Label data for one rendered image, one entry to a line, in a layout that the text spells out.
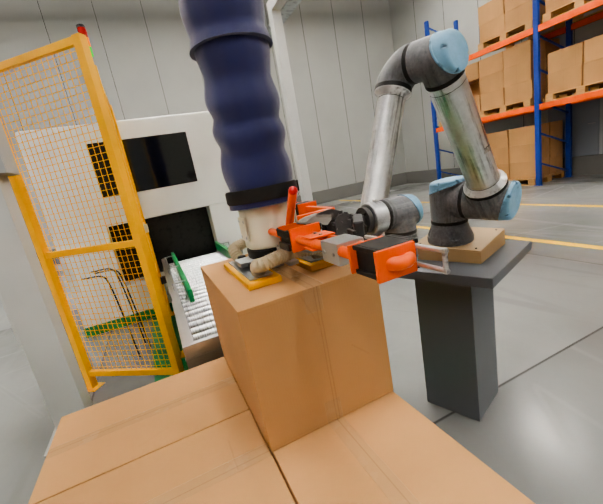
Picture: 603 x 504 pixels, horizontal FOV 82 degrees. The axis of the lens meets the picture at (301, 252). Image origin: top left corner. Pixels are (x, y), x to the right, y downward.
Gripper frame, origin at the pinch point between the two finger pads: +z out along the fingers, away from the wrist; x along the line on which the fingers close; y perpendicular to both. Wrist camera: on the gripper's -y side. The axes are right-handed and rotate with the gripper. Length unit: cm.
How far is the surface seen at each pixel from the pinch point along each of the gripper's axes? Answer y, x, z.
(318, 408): -1.2, -46.9, 4.9
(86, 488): 17, -54, 65
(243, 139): 18.2, 26.7, 5.4
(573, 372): 16, -106, -141
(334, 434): -5, -53, 3
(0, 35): 955, 416, 240
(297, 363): -1.2, -31.7, 8.4
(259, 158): 18.1, 21.2, 1.9
